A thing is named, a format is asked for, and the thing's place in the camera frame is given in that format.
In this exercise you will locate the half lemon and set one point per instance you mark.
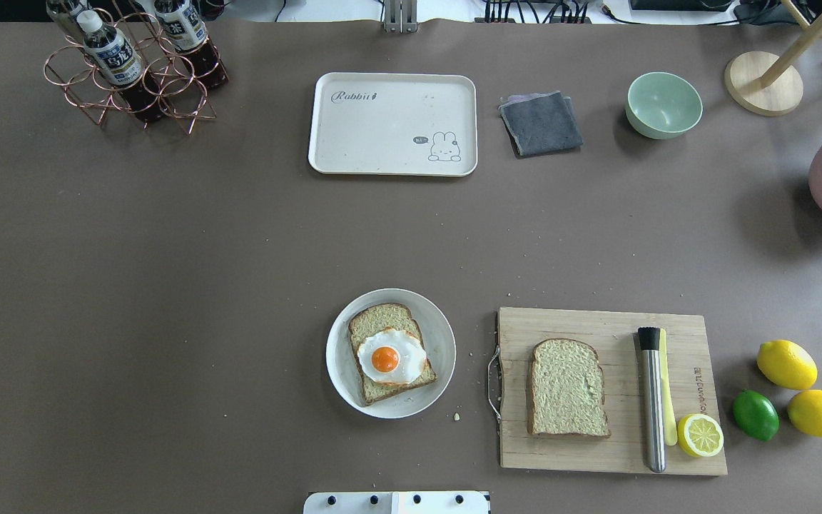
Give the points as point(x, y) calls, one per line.
point(699, 435)

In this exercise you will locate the lower whole lemon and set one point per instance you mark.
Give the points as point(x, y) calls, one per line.
point(805, 412)

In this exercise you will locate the whole lemon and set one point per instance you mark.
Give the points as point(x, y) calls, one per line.
point(805, 412)
point(787, 365)

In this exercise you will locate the copper wire bottle rack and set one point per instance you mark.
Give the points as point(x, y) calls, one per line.
point(182, 96)

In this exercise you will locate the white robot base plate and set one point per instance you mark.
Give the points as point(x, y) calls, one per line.
point(427, 501)

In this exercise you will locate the wooden cutting board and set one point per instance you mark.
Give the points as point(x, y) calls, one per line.
point(613, 336)

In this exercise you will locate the wooden stand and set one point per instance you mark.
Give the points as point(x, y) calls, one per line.
point(767, 84)

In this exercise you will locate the green lime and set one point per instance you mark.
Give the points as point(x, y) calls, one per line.
point(755, 415)

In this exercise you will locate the plain bread slice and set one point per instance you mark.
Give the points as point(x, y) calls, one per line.
point(566, 387)

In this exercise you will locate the tea bottle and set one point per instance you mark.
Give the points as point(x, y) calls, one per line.
point(121, 65)
point(184, 27)
point(64, 15)

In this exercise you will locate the white round plate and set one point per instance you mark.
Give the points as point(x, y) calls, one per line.
point(438, 340)

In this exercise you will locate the right tea bottle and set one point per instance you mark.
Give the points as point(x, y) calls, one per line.
point(184, 27)

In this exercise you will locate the left tea bottle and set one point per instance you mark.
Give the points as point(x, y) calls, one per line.
point(64, 15)

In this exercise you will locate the front tea bottle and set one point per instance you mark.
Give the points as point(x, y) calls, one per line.
point(121, 65)

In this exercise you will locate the fried egg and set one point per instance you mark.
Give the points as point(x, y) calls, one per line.
point(392, 357)

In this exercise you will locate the upper whole lemon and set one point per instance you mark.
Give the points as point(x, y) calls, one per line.
point(787, 365)

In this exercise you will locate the grey folded cloth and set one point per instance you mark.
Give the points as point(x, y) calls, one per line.
point(541, 123)

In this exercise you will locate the mint green bowl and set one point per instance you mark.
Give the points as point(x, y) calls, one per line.
point(661, 105)

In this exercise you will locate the yellow plastic knife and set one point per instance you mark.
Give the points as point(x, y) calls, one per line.
point(669, 418)

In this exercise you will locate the cream rabbit serving tray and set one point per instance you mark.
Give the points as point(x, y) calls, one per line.
point(403, 124)

